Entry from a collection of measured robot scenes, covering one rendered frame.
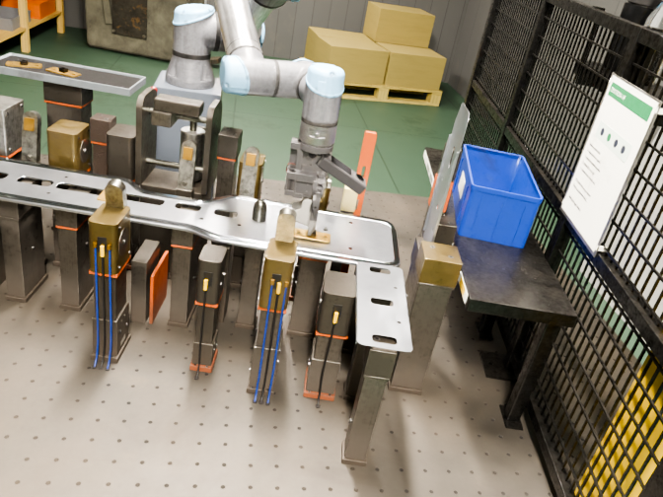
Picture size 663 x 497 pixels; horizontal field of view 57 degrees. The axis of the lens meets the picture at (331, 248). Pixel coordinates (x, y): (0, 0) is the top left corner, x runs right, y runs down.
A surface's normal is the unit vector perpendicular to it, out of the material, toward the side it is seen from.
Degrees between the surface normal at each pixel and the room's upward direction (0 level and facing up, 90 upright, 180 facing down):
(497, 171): 90
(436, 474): 0
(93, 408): 0
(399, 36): 90
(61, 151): 90
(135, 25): 90
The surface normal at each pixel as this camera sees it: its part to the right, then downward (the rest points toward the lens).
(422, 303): -0.04, 0.48
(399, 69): 0.29, 0.51
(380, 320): 0.17, -0.86
